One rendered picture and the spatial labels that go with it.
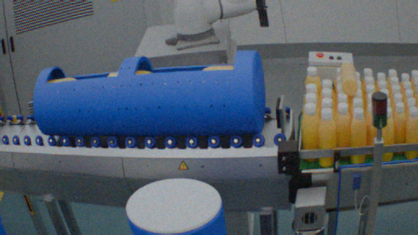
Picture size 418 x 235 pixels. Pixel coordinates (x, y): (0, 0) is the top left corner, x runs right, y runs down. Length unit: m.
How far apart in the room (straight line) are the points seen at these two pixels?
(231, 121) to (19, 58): 2.23
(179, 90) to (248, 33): 2.97
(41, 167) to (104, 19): 1.49
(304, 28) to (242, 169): 2.94
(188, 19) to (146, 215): 1.11
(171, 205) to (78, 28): 2.19
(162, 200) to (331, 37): 3.46
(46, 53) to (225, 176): 2.02
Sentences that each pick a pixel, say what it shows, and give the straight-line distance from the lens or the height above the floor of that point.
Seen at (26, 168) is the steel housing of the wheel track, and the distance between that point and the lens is 2.61.
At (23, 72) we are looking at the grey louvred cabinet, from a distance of 4.12.
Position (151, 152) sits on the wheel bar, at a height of 0.92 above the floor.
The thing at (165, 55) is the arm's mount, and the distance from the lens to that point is 2.70.
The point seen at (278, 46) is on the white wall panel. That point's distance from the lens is 5.13.
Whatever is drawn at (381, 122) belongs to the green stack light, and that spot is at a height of 1.18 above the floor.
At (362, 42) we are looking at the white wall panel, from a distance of 5.19.
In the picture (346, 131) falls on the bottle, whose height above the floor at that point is 1.02.
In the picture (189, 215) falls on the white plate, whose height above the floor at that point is 1.04.
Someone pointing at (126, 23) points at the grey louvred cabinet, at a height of 0.90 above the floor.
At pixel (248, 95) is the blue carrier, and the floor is 1.14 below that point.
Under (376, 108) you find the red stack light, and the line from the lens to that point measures 1.83.
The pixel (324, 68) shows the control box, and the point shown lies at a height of 1.07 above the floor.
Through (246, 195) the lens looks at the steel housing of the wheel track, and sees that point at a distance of 2.36.
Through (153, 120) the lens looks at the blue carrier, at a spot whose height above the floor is 1.07.
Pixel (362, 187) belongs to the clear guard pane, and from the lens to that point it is 2.13.
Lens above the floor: 2.10
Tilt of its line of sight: 28 degrees down
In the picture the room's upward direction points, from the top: 8 degrees counter-clockwise
